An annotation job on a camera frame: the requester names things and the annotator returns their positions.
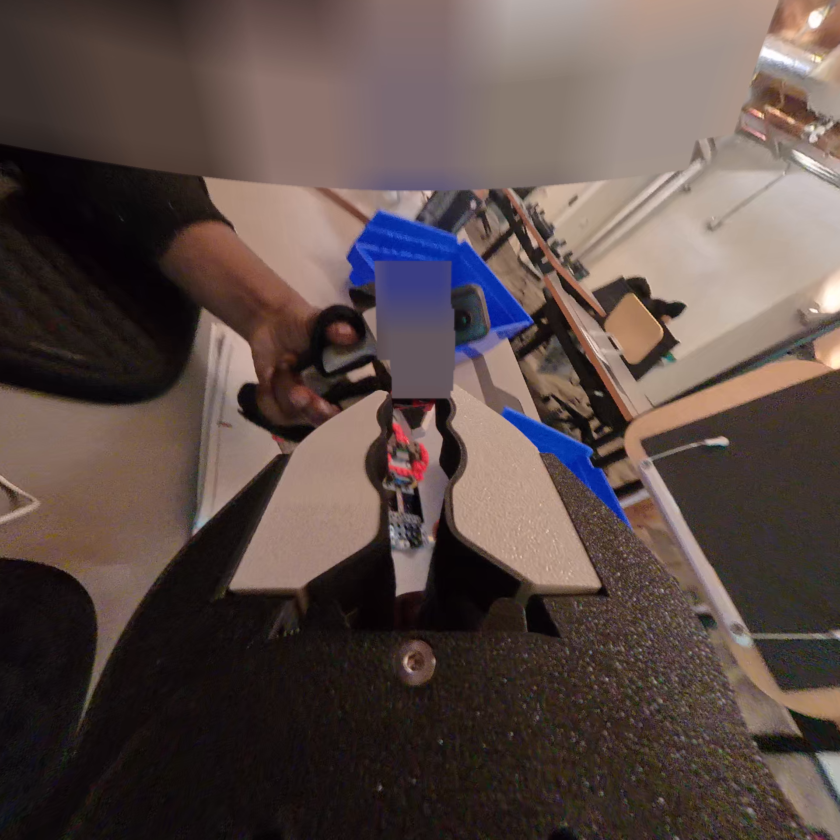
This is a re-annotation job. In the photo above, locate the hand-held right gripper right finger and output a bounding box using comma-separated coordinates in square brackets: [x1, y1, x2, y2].
[428, 386, 602, 621]

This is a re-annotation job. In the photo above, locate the wooden chair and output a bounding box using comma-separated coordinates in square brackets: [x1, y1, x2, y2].
[602, 292, 665, 366]

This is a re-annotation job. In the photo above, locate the person's black shirt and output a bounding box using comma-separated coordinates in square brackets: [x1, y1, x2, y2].
[0, 144, 235, 404]

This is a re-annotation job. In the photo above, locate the lego instruction booklet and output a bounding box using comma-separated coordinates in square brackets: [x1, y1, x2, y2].
[192, 315, 293, 534]

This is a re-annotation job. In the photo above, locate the metal ceiling duct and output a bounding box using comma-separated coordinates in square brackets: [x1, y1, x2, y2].
[738, 0, 840, 188]

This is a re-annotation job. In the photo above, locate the person's left forearm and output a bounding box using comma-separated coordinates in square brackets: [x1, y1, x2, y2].
[159, 223, 316, 355]

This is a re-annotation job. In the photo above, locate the red and black lego model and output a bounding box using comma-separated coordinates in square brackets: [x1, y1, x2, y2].
[384, 399, 439, 553]

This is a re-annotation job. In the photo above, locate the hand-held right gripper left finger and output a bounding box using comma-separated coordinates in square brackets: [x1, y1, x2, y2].
[228, 389, 396, 621]

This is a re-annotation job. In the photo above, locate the long wooden desk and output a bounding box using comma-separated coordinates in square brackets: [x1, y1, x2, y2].
[504, 189, 643, 424]

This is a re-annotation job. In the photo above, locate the wooden table with black mat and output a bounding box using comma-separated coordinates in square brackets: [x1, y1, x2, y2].
[622, 357, 840, 726]

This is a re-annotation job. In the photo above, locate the dark cloth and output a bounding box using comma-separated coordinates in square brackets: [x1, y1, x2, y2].
[0, 558, 99, 798]

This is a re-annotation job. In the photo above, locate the blue plastic bin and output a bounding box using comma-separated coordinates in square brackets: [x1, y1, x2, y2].
[346, 209, 534, 361]
[500, 406, 632, 529]

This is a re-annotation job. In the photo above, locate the white cable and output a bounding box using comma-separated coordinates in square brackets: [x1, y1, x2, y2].
[0, 471, 42, 526]

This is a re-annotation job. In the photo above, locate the person's left hand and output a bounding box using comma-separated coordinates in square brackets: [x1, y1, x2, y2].
[251, 307, 361, 429]

